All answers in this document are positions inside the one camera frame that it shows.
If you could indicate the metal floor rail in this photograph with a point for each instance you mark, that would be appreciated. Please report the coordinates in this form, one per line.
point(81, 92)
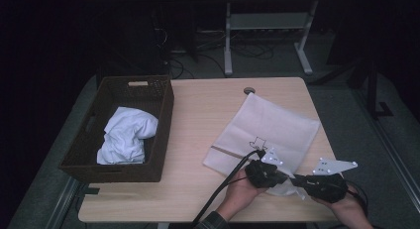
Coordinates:
point(393, 149)
point(61, 206)

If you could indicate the black metal stand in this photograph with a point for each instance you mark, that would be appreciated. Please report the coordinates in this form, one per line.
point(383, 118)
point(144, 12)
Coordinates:
point(373, 90)

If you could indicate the black tape strip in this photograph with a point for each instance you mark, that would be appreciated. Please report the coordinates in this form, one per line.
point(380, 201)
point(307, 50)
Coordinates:
point(91, 191)

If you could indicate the white zippered laundry bag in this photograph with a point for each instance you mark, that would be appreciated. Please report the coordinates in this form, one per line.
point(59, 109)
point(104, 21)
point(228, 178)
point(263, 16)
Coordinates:
point(270, 123)

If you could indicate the grey round table grommet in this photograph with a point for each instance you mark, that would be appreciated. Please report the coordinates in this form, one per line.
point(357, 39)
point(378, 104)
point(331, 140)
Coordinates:
point(249, 90)

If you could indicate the person's left hand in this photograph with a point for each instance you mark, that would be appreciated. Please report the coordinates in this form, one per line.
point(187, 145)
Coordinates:
point(239, 192)

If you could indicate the person's right hand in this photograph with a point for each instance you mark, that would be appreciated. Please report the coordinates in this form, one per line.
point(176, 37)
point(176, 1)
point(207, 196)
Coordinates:
point(346, 210)

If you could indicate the brown wicker basket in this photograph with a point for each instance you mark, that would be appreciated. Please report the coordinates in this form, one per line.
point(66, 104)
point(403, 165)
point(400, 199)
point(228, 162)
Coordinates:
point(132, 93)

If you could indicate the white garment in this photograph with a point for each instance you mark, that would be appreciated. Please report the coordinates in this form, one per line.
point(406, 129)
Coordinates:
point(127, 136)

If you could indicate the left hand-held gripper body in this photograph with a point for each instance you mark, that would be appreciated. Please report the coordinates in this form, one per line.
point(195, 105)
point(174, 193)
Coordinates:
point(264, 172)

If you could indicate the white metal desk frame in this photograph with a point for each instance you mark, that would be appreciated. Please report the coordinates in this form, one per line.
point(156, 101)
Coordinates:
point(267, 21)

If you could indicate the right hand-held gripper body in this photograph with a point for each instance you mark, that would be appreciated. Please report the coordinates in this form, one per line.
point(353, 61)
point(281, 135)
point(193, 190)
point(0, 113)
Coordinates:
point(325, 189)

